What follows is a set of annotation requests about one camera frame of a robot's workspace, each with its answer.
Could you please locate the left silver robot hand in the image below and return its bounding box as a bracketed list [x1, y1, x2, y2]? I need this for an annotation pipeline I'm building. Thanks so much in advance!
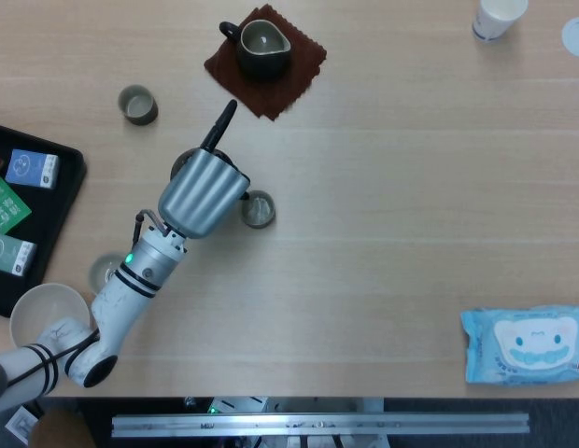
[157, 99, 252, 241]

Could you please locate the black cast iron teapot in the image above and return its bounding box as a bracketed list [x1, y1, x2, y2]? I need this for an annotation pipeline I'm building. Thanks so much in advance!
[170, 148, 253, 203]

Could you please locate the teapot lid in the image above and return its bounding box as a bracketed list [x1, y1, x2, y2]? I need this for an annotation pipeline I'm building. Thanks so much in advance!
[87, 252, 127, 295]

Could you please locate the brown folded tea cloth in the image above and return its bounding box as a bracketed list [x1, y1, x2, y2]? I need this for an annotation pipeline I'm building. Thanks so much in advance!
[204, 4, 328, 122]

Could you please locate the black tray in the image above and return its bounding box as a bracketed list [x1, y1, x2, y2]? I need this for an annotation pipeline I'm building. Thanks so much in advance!
[0, 121, 88, 318]

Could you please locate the blue and white tea box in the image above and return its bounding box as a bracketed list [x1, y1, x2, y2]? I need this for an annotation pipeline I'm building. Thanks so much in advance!
[4, 148, 61, 190]

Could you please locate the green tea packet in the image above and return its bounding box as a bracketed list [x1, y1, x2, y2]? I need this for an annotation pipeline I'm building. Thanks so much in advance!
[0, 175, 33, 235]

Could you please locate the large beige bowl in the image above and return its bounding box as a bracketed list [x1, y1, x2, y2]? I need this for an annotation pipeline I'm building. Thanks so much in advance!
[9, 283, 97, 349]

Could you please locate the teal and white tea box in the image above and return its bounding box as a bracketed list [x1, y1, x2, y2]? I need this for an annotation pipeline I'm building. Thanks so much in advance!
[0, 231, 38, 279]

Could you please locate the orange stool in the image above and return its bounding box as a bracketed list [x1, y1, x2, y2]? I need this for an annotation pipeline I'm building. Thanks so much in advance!
[30, 408, 97, 448]

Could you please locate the white floor socket box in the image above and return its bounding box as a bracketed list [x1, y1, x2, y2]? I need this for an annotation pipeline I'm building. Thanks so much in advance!
[4, 405, 38, 444]

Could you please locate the white paper cup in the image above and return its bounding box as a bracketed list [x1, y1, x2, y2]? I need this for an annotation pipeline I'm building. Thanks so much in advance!
[471, 0, 530, 44]

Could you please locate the blue wet wipes pack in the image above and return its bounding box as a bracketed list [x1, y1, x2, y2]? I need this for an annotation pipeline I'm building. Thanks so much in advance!
[459, 305, 579, 386]

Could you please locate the white round plastic lid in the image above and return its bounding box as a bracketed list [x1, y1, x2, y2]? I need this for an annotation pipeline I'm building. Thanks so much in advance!
[561, 17, 579, 58]

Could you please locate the dark ceramic pitcher with handle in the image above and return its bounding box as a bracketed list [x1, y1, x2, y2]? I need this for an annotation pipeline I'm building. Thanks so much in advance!
[218, 19, 291, 83]

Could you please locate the aluminium profile rail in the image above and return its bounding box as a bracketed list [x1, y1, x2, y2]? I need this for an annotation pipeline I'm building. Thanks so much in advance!
[111, 411, 531, 439]

